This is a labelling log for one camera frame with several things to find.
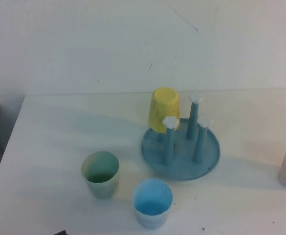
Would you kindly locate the light blue plastic cup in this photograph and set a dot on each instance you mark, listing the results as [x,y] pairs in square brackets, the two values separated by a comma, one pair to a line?
[152,208]

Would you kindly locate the yellow plastic cup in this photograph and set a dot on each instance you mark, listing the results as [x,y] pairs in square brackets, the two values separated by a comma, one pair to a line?
[162,107]

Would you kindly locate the blue cup stand white caps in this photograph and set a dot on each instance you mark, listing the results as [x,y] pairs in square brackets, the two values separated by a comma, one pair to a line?
[182,169]

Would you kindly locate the green plastic cup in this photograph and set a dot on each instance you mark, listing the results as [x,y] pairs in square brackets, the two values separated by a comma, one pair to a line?
[101,188]

